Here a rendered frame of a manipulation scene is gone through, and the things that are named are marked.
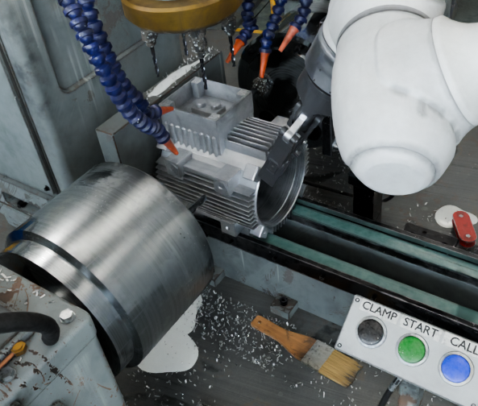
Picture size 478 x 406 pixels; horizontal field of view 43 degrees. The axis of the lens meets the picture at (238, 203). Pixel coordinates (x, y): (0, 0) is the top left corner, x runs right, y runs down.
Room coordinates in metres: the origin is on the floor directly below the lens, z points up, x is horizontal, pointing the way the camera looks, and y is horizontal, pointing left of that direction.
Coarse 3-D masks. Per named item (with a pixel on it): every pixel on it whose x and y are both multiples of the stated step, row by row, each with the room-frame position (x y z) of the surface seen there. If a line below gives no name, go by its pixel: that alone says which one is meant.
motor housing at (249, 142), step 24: (264, 120) 0.91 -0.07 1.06; (240, 144) 0.79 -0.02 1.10; (264, 144) 0.79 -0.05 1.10; (192, 168) 0.80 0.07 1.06; (216, 168) 0.79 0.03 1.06; (288, 168) 0.86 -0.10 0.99; (192, 192) 0.80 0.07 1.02; (216, 192) 0.77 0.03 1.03; (240, 192) 0.74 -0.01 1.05; (264, 192) 0.86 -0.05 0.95; (288, 192) 0.84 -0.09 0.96; (216, 216) 0.78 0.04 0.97; (240, 216) 0.73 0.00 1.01; (264, 216) 0.80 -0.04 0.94; (288, 216) 0.81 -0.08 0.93
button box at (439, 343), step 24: (360, 312) 0.46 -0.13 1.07; (384, 312) 0.45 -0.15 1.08; (384, 336) 0.42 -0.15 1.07; (432, 336) 0.41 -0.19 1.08; (456, 336) 0.40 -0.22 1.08; (360, 360) 0.42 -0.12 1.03; (384, 360) 0.40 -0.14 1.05; (432, 360) 0.39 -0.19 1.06; (432, 384) 0.36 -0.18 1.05; (456, 384) 0.36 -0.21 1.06
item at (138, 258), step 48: (96, 192) 0.65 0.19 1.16; (144, 192) 0.64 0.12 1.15; (48, 240) 0.56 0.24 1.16; (96, 240) 0.56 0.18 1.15; (144, 240) 0.58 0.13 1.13; (192, 240) 0.60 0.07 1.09; (48, 288) 0.54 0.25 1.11; (96, 288) 0.51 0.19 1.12; (144, 288) 0.53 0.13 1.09; (192, 288) 0.58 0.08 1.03; (144, 336) 0.50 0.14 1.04
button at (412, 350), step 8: (408, 336) 0.41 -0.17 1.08; (400, 344) 0.41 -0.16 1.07; (408, 344) 0.40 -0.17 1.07; (416, 344) 0.40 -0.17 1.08; (400, 352) 0.40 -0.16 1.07; (408, 352) 0.40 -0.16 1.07; (416, 352) 0.39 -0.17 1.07; (424, 352) 0.39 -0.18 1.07; (408, 360) 0.39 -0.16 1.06; (416, 360) 0.39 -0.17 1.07
